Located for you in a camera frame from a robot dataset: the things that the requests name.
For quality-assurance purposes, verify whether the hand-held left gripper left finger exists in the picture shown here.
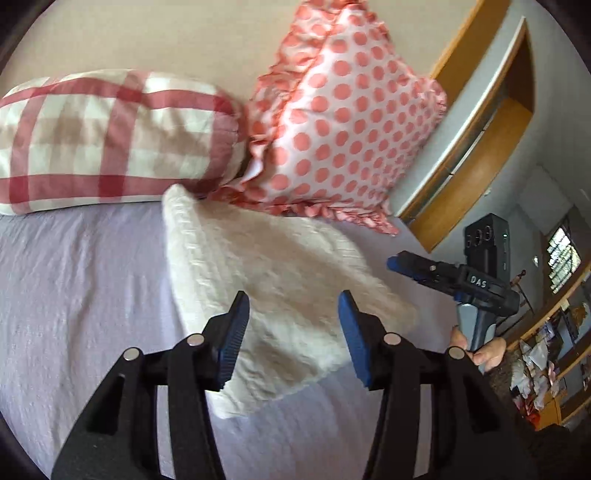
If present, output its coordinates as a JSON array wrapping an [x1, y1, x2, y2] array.
[[51, 291, 251, 480]]

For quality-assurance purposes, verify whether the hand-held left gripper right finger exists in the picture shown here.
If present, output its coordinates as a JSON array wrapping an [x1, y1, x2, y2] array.
[[338, 290, 542, 480]]

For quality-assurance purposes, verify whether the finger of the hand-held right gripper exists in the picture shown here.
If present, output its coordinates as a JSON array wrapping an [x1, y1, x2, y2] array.
[[413, 275, 458, 296], [387, 251, 459, 278]]

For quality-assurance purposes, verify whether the white knitted cushion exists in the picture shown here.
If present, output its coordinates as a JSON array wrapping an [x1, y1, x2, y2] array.
[[161, 184, 419, 420]]

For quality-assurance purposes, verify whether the person's right forearm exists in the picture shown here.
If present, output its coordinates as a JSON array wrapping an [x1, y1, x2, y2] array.
[[482, 357, 585, 480]]

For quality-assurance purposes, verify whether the person's right hand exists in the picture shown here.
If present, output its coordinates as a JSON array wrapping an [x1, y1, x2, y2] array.
[[450, 325, 507, 376]]

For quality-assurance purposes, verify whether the barred window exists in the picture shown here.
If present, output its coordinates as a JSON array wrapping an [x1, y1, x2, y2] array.
[[547, 226, 583, 294]]

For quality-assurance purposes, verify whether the cluttered wooden shelf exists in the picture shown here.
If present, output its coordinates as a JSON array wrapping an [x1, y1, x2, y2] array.
[[505, 268, 591, 431]]

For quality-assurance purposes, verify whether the wooden headboard shelf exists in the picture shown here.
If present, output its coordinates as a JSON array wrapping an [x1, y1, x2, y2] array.
[[396, 0, 536, 254]]

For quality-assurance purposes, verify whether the lavender bed sheet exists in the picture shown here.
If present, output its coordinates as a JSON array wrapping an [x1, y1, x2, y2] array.
[[0, 198, 467, 480]]

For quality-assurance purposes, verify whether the pink polka dot pillow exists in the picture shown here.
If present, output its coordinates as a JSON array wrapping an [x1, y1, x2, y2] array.
[[205, 0, 448, 236]]

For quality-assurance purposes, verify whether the red plaid pillow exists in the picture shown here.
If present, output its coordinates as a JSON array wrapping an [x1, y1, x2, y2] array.
[[0, 69, 250, 216]]

